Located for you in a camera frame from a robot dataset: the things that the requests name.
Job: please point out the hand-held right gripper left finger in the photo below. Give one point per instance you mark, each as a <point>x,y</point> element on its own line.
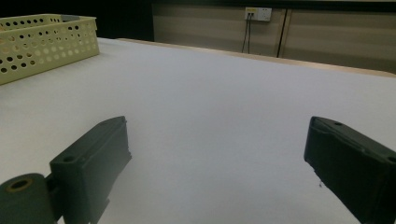
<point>90,165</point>

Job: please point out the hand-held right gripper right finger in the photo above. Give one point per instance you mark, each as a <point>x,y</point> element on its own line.
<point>351,161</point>

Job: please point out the yellow perforated plastic basket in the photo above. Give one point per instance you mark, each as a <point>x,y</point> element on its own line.
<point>43,46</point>

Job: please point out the white table mat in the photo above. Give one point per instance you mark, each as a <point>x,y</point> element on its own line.
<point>218,102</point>

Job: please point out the grey item in basket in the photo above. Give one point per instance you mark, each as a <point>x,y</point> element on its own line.
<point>70,17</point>

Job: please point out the white wall socket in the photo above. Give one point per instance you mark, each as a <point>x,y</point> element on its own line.
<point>257,14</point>

